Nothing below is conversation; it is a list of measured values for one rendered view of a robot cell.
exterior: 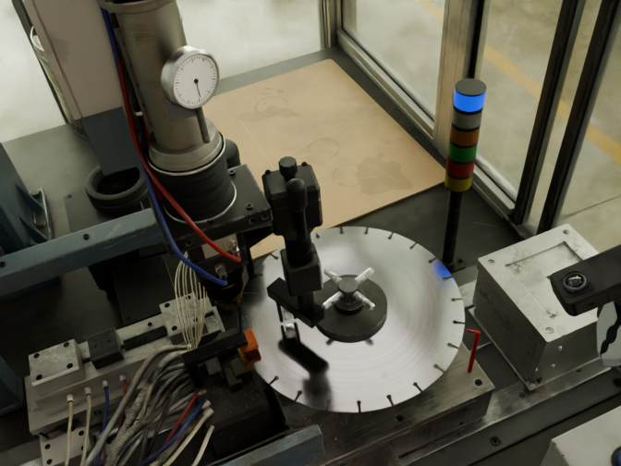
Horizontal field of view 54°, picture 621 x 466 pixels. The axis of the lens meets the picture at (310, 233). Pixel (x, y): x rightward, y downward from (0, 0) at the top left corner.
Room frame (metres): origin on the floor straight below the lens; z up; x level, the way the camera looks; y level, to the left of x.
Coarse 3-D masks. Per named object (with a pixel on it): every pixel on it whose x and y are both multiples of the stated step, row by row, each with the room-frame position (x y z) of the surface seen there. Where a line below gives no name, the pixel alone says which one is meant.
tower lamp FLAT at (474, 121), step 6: (456, 114) 0.74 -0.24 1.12; (462, 114) 0.73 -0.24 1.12; (468, 114) 0.73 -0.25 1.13; (474, 114) 0.73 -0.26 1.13; (480, 114) 0.73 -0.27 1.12; (456, 120) 0.74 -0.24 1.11; (462, 120) 0.73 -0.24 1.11; (468, 120) 0.73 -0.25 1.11; (474, 120) 0.73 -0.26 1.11; (480, 120) 0.74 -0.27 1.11; (456, 126) 0.74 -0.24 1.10; (462, 126) 0.73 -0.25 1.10; (468, 126) 0.73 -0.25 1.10; (474, 126) 0.73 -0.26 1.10
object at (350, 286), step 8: (328, 272) 0.56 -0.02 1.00; (368, 272) 0.55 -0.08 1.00; (336, 280) 0.55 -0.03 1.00; (344, 280) 0.54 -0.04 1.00; (352, 280) 0.54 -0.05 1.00; (360, 280) 0.54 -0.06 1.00; (344, 288) 0.53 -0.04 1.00; (352, 288) 0.52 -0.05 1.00; (336, 296) 0.52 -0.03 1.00; (344, 296) 0.52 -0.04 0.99; (352, 296) 0.52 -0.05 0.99; (360, 296) 0.51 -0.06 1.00; (328, 304) 0.51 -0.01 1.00; (368, 304) 0.50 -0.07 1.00
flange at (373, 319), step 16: (336, 288) 0.56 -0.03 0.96; (368, 288) 0.55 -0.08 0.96; (320, 304) 0.54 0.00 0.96; (336, 304) 0.52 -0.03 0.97; (352, 304) 0.52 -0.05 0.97; (384, 304) 0.52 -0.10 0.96; (336, 320) 0.50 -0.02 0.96; (352, 320) 0.50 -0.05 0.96; (368, 320) 0.50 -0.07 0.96; (336, 336) 0.48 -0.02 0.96; (352, 336) 0.48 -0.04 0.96
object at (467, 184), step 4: (448, 176) 0.74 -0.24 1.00; (444, 180) 0.75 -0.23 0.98; (448, 180) 0.74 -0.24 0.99; (452, 180) 0.74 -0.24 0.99; (456, 180) 0.73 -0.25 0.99; (460, 180) 0.73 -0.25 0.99; (464, 180) 0.73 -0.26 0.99; (468, 180) 0.73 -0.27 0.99; (444, 184) 0.75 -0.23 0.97; (448, 184) 0.74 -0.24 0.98; (452, 184) 0.73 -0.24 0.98; (456, 184) 0.73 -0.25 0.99; (460, 184) 0.73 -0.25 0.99; (464, 184) 0.73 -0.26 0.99; (468, 184) 0.73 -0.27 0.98; (448, 188) 0.74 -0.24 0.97; (452, 188) 0.73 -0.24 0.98; (456, 188) 0.73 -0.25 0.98; (460, 188) 0.73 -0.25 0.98; (464, 188) 0.73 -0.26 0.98; (468, 188) 0.73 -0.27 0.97
